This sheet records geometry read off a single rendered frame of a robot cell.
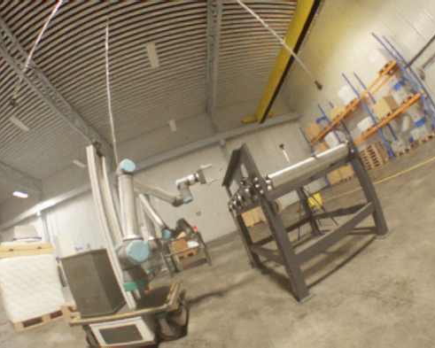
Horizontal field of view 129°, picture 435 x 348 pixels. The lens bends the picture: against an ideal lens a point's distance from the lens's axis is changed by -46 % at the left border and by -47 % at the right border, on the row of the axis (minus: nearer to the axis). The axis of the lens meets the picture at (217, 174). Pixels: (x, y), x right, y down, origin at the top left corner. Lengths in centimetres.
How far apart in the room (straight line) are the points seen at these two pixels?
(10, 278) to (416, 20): 1289
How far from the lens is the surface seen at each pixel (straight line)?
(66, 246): 445
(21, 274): 353
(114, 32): 862
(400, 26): 1016
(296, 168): 138
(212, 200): 1195
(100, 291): 160
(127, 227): 129
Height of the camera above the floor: 73
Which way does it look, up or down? 14 degrees up
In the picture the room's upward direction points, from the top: 22 degrees counter-clockwise
